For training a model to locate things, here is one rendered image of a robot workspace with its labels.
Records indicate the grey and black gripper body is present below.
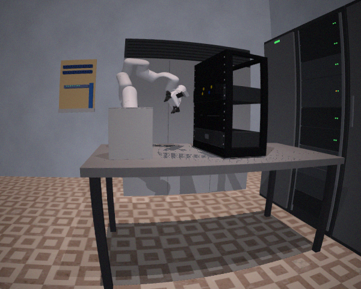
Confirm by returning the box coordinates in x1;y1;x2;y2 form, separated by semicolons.
168;91;182;109

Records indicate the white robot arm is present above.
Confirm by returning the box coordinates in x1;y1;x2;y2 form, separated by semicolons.
116;58;189;107

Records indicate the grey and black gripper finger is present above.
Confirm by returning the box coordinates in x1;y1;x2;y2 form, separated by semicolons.
164;91;171;102
171;106;180;114

